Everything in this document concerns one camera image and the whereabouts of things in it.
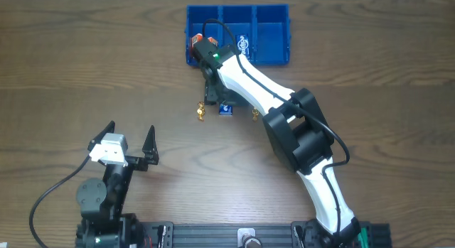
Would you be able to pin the mounting rail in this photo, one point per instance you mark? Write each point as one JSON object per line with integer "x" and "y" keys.
{"x": 206, "y": 235}

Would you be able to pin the blue tray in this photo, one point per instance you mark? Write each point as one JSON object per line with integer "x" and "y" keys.
{"x": 270, "y": 38}

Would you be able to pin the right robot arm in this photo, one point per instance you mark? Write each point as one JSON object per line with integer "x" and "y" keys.
{"x": 249, "y": 84}

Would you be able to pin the blue candy pack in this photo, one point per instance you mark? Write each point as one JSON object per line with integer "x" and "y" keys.
{"x": 244, "y": 42}
{"x": 225, "y": 110}

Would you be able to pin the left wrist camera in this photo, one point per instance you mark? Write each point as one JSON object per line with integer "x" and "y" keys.
{"x": 110, "y": 150}

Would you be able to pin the gold candy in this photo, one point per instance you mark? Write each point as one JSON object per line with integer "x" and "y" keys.
{"x": 255, "y": 114}
{"x": 200, "y": 112}

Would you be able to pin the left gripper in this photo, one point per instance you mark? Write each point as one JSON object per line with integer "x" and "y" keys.
{"x": 142, "y": 163}

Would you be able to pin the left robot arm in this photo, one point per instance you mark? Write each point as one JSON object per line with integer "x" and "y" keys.
{"x": 106, "y": 202}

